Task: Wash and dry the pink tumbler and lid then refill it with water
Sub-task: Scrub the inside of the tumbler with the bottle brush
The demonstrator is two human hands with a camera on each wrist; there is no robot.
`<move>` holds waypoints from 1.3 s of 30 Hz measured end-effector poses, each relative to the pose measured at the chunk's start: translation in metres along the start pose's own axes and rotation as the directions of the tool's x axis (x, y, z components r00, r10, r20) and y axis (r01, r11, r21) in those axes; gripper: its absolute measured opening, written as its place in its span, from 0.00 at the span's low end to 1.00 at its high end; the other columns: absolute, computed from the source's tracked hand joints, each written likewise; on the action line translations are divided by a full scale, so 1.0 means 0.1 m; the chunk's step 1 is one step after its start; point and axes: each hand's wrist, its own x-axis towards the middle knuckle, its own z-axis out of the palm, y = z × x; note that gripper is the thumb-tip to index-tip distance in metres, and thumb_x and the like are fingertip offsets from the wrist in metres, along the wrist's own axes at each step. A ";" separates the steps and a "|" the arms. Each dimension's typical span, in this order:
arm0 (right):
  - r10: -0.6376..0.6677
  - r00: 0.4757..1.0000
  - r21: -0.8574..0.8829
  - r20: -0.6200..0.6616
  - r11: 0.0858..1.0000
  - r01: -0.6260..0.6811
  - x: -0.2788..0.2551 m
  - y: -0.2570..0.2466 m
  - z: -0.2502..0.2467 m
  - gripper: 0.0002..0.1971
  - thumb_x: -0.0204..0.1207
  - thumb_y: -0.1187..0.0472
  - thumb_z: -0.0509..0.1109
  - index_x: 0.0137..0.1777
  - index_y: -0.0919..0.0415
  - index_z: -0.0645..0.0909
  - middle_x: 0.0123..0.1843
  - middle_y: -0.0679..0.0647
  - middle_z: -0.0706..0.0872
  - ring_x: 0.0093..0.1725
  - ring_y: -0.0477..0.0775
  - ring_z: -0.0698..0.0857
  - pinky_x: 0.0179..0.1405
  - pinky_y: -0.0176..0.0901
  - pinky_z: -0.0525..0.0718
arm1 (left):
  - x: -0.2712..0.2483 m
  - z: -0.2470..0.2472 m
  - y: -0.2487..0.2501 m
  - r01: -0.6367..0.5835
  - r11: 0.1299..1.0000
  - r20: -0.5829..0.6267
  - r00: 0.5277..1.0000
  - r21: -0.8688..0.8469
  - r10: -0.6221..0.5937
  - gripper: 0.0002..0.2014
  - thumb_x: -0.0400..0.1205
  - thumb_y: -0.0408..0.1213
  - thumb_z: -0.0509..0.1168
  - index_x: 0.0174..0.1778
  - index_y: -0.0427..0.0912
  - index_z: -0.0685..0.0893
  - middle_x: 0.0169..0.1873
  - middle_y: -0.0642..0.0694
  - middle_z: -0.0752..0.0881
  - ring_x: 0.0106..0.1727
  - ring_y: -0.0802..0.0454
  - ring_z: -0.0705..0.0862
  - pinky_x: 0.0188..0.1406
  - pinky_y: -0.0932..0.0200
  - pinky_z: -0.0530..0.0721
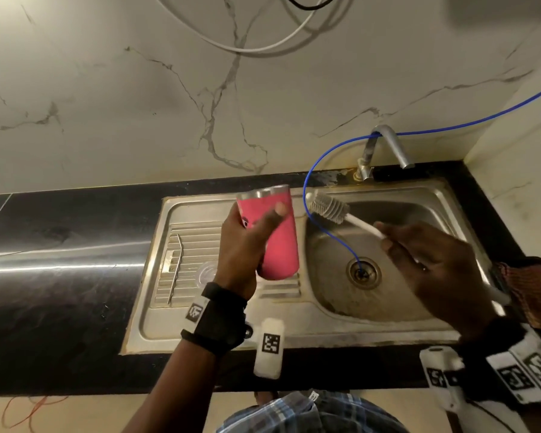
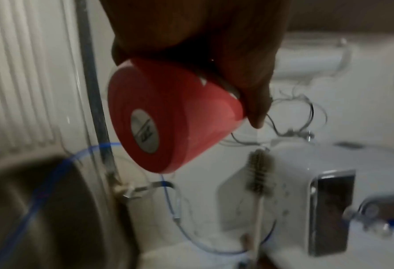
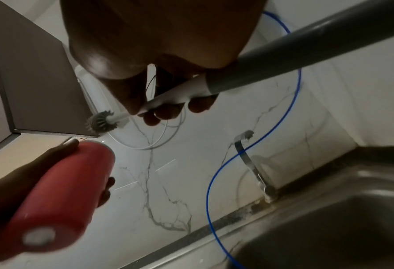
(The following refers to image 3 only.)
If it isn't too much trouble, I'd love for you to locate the person's left hand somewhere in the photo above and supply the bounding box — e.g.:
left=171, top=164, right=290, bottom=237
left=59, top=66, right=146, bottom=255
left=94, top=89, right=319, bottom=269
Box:
left=0, top=138, right=116, bottom=232

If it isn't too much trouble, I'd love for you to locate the person's right hand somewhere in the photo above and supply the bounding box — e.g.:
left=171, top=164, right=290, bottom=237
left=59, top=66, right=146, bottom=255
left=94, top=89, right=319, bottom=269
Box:
left=59, top=0, right=269, bottom=127

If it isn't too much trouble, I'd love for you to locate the pink steel tumbler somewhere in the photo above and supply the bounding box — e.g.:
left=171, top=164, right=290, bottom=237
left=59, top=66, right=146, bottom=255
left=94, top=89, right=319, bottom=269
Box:
left=0, top=140, right=116, bottom=254

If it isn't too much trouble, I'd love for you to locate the white bottle brush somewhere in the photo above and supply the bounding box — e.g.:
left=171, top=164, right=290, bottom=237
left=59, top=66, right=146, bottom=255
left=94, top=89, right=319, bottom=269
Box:
left=85, top=0, right=394, bottom=132

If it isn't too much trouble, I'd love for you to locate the thin blue tube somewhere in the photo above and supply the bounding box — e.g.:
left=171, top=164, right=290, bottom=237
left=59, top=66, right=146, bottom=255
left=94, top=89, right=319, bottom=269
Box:
left=206, top=11, right=302, bottom=263

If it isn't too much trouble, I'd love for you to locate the metal faucet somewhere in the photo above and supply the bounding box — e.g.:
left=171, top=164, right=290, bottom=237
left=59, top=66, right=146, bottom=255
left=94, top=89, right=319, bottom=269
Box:
left=233, top=130, right=278, bottom=203

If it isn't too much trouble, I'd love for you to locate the stainless steel sink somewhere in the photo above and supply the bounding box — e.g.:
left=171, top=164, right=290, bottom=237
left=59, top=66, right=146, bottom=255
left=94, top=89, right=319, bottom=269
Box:
left=117, top=162, right=394, bottom=269

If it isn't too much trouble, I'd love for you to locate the black hanging cable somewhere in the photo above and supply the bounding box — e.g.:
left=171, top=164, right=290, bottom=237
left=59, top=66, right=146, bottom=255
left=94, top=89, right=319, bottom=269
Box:
left=145, top=74, right=158, bottom=93

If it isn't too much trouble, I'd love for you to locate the dark brown wall cabinet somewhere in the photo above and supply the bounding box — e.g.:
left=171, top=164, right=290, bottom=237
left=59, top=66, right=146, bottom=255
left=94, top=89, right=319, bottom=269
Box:
left=0, top=0, right=100, bottom=137

